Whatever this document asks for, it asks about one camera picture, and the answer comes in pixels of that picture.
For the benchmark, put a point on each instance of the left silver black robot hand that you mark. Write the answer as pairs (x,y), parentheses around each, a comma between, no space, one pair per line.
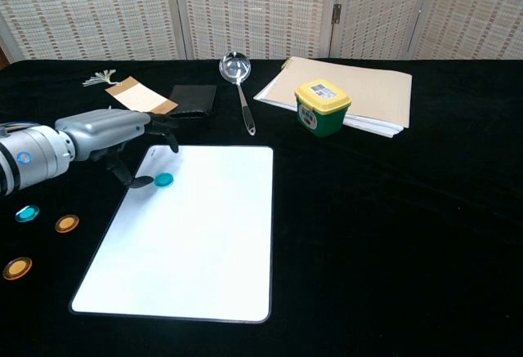
(102,128)

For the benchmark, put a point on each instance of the teal disc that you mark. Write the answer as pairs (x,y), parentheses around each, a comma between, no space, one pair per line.
(164,179)
(27,213)

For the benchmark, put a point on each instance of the orange disc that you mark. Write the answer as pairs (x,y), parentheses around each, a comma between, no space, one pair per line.
(17,268)
(67,223)

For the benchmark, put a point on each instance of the white magnetic board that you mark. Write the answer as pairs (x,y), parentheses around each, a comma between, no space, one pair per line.
(184,242)

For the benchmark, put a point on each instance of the paper bookmark with tassel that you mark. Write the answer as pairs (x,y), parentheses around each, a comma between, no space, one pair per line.
(139,95)

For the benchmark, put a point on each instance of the black square pad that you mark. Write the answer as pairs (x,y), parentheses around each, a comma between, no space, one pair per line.
(194,99)

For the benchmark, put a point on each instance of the metal ladle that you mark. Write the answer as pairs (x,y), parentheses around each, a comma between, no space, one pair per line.
(235,67)

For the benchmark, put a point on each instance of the woven folding screen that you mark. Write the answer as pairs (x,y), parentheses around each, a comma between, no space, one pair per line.
(253,5)

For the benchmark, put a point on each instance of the green tub yellow lid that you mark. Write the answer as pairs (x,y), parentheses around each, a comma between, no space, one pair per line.
(323,120)

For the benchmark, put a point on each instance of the metal screen hinge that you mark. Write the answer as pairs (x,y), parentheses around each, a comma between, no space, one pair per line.
(336,13)

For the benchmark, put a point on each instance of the beige spiral notebook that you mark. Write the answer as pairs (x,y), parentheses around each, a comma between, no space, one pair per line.
(367,87)

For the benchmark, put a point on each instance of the black tablecloth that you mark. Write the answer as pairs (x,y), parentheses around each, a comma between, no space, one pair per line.
(367,230)

